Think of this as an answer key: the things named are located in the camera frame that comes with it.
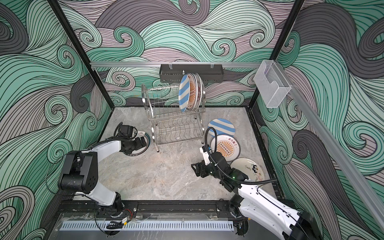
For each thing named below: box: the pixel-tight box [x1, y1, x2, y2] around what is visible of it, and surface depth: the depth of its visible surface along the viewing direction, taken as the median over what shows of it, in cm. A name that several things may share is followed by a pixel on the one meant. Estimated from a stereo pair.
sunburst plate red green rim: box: [210, 134, 241, 162], surface depth 98 cm
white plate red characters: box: [196, 73, 203, 110], surface depth 72 cm
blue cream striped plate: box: [178, 74, 191, 113], surface depth 85 cm
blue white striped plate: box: [208, 118, 236, 137], surface depth 111 cm
